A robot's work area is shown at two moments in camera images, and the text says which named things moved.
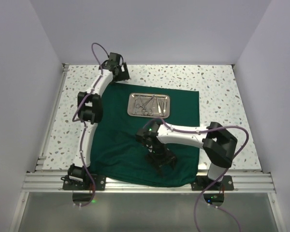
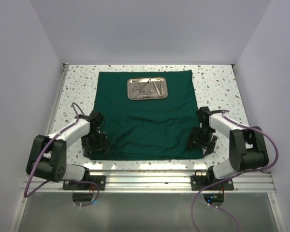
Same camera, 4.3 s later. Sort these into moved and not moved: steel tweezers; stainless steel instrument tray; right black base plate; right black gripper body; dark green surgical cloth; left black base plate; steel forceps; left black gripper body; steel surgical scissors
Moved: right black gripper body; steel tweezers; stainless steel instrument tray; dark green surgical cloth; steel surgical scissors; left black gripper body; steel forceps
Not moved: right black base plate; left black base plate
